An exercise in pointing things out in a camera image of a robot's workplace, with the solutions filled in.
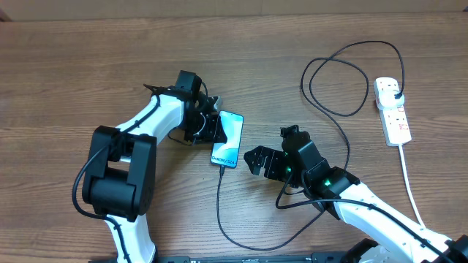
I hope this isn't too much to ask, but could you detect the blue Galaxy smartphone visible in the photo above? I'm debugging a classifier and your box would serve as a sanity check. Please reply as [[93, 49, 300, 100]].
[[210, 111, 244, 168]]

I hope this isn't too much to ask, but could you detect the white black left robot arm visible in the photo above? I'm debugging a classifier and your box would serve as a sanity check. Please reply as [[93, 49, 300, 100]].
[[72, 71, 227, 262]]

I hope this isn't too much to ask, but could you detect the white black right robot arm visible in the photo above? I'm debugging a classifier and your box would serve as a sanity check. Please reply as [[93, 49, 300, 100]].
[[244, 125, 467, 262]]

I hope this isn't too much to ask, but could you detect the white charger plug adapter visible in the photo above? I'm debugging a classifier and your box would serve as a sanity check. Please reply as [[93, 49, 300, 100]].
[[376, 89, 405, 110]]

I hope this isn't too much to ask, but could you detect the white power strip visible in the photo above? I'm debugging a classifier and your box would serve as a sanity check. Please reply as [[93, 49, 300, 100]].
[[374, 77, 412, 147]]

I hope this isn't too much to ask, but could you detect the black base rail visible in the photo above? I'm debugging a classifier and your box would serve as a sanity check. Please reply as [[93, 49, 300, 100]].
[[87, 250, 352, 263]]

